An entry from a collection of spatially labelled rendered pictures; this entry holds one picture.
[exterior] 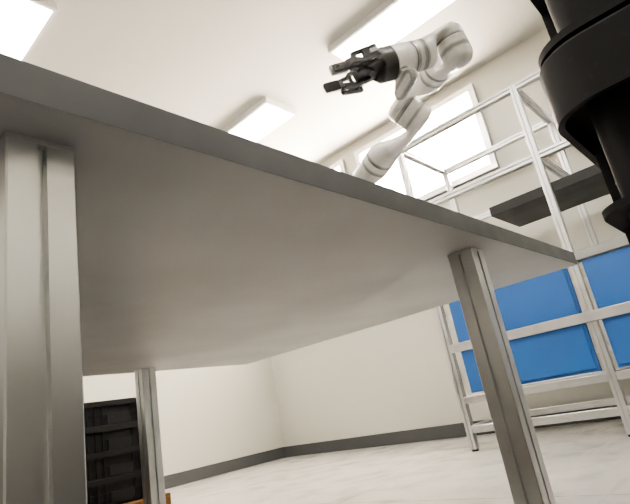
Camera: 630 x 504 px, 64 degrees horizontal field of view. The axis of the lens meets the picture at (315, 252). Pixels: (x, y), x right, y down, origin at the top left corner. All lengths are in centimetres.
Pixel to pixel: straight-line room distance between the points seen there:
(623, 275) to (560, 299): 32
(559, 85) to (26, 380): 41
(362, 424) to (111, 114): 442
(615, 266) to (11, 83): 277
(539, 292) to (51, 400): 278
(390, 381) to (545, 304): 192
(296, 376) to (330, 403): 50
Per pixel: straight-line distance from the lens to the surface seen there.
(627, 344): 294
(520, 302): 308
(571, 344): 300
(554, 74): 21
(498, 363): 114
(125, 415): 264
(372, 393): 469
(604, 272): 297
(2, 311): 48
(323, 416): 509
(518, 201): 317
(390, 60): 116
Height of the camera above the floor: 38
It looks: 17 degrees up
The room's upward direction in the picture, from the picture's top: 11 degrees counter-clockwise
